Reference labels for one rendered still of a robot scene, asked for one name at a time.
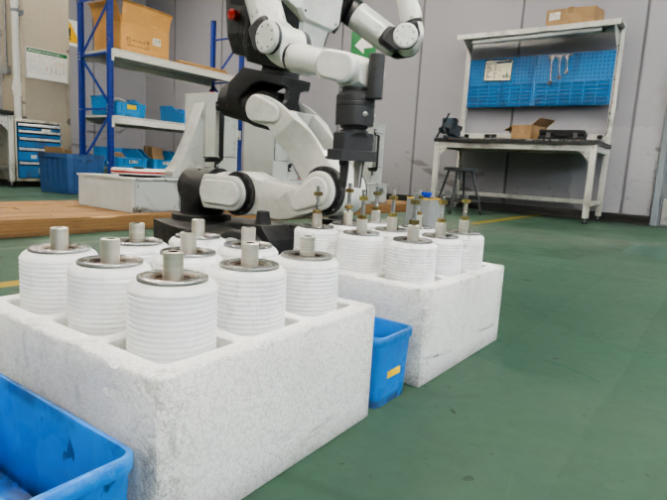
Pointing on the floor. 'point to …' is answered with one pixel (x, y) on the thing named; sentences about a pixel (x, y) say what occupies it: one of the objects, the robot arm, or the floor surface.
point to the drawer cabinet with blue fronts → (23, 147)
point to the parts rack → (110, 57)
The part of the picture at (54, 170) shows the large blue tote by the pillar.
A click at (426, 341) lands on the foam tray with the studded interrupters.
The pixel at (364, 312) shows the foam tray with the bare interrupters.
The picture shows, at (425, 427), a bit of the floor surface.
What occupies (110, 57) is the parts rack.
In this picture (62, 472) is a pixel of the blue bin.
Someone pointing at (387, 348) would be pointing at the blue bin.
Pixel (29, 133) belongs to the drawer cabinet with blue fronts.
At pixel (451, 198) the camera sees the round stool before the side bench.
